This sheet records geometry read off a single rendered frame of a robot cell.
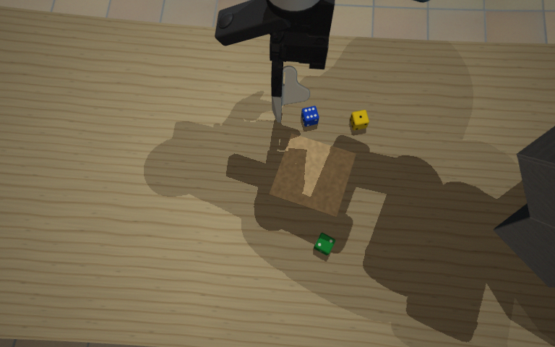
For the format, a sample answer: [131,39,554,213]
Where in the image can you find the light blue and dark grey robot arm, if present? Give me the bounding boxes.
[215,0,319,46]

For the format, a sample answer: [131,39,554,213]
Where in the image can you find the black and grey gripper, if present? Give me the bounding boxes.
[266,0,335,123]

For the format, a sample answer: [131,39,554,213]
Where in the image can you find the green die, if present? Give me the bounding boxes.
[314,233,335,255]

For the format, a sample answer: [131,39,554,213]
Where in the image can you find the yellow die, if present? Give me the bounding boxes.
[350,110,369,130]

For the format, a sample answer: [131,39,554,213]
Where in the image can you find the blue die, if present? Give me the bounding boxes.
[301,106,319,127]

